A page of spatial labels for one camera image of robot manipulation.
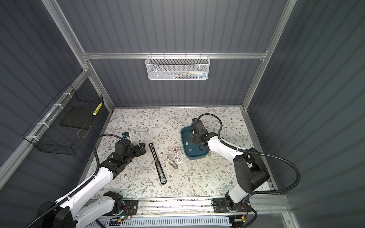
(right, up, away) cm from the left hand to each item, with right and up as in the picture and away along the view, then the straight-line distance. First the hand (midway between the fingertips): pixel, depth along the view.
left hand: (138, 145), depth 85 cm
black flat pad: (-31, +17, -7) cm, 36 cm away
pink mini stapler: (+23, -8, +6) cm, 26 cm away
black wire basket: (-35, +12, -12) cm, 39 cm away
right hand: (+35, +5, +7) cm, 36 cm away
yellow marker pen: (-23, +22, -2) cm, 32 cm away
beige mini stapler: (+20, -12, +4) cm, 24 cm away
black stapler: (+12, -13, +2) cm, 18 cm away
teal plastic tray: (+33, -6, +11) cm, 36 cm away
